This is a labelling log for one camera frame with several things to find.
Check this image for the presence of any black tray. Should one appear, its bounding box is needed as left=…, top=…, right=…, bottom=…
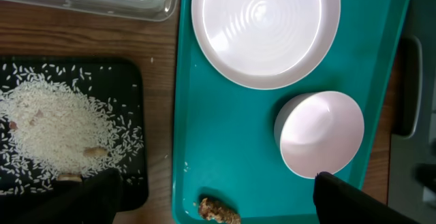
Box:
left=1, top=56, right=149, bottom=212

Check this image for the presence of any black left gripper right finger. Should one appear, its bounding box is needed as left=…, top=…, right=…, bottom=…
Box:
left=313, top=172, right=417, bottom=224

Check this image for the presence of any pink round plate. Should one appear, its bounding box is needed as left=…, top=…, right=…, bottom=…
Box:
left=191, top=0, right=341, bottom=90

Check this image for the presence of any brown food scrap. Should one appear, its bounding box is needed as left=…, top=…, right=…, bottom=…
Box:
left=198, top=197, right=242, bottom=224

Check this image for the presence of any pink bowl with rice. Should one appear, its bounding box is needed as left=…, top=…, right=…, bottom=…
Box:
left=273, top=91, right=364, bottom=179

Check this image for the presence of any teal plastic tray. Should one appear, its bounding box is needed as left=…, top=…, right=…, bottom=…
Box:
left=172, top=0, right=410, bottom=223

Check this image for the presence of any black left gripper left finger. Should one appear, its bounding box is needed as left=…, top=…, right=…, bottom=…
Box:
left=13, top=170, right=123, bottom=224

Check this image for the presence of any pile of white rice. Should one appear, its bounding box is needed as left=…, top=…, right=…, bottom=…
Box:
left=1, top=71, right=132, bottom=197

